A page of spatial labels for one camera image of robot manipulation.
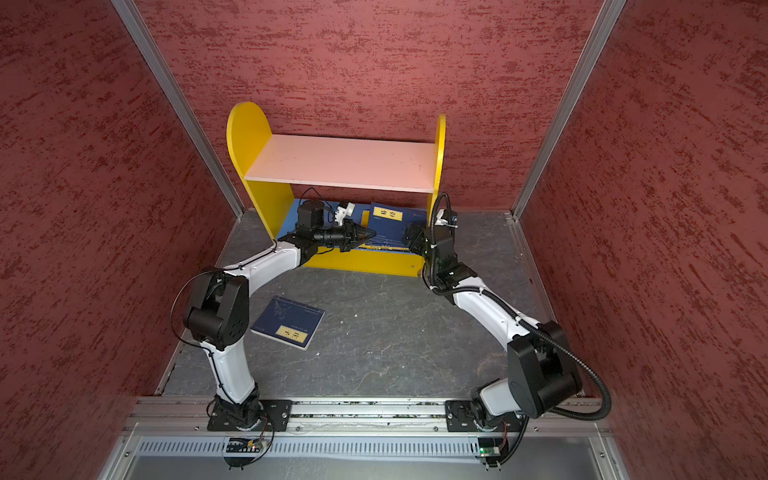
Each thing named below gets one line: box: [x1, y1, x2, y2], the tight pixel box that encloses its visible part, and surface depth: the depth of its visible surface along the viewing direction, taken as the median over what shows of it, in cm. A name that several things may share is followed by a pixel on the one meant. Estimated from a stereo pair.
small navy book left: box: [250, 296, 326, 351], surface depth 91 cm
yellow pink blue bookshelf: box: [226, 102, 447, 277], surface depth 79 cm
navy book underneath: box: [363, 202, 427, 247], surface depth 91 cm
